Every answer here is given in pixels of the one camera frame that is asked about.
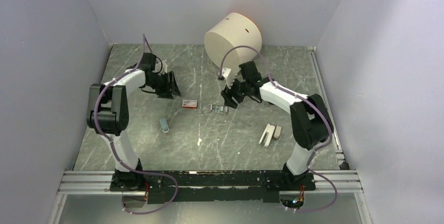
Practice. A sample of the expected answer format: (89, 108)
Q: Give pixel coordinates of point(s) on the staple tray with staples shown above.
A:
(219, 109)

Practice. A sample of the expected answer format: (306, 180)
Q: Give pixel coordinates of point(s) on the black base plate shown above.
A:
(186, 186)

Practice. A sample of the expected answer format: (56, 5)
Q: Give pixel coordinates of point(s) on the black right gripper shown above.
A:
(227, 93)

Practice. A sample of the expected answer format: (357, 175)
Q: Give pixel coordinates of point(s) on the aluminium rail frame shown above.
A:
(213, 157)

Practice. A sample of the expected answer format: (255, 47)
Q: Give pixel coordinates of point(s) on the white red staple box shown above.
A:
(190, 103)

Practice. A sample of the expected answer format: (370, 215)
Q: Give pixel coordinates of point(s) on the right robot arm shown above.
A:
(311, 125)

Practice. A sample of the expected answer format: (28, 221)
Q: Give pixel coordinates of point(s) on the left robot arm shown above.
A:
(108, 110)

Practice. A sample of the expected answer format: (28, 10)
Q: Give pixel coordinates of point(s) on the cream cylindrical stool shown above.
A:
(234, 30)

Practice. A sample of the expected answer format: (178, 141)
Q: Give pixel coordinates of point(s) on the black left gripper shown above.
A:
(170, 87)

